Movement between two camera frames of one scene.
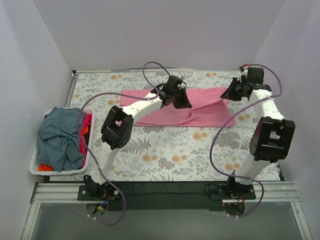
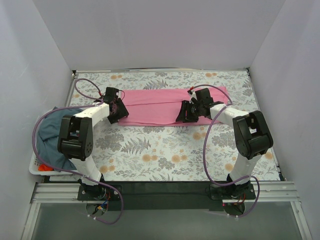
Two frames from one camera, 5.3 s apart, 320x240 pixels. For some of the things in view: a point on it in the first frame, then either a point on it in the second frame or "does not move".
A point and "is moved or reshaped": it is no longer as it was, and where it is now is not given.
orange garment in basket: (44, 167) does not move
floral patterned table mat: (170, 153) does not move
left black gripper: (180, 97) -> (119, 110)
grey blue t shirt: (58, 143) does not move
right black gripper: (233, 88) -> (186, 111)
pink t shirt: (210, 107) is moved or reshaped
